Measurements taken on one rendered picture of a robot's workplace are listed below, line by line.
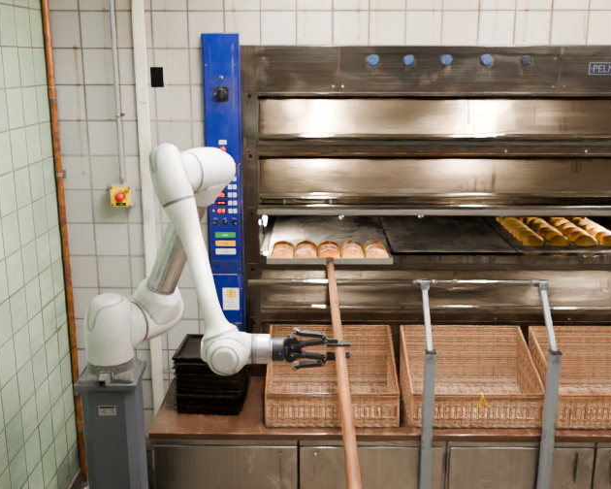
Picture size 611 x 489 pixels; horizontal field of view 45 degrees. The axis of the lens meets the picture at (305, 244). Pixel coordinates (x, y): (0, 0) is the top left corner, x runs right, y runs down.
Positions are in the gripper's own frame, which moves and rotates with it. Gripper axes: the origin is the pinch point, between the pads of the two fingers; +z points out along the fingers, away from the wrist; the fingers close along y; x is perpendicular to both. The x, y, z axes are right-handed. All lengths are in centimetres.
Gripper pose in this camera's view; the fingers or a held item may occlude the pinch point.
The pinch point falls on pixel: (338, 349)
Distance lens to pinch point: 226.4
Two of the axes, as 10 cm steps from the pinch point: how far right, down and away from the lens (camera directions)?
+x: 0.0, 2.5, -9.7
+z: 10.0, 0.1, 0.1
